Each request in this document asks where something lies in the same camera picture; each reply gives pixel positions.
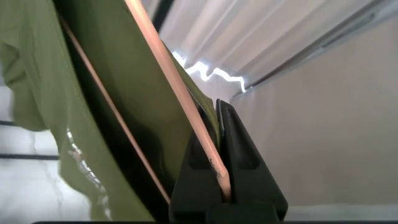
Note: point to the black clothes rack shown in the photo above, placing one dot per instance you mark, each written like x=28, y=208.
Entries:
x=28, y=156

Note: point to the green garment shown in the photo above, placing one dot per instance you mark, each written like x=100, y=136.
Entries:
x=37, y=77

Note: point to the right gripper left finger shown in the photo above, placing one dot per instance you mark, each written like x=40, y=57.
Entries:
x=192, y=186

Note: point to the pink clothes hanger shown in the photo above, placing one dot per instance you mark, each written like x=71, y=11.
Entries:
x=178, y=77

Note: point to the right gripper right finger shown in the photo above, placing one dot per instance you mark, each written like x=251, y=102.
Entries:
x=255, y=193

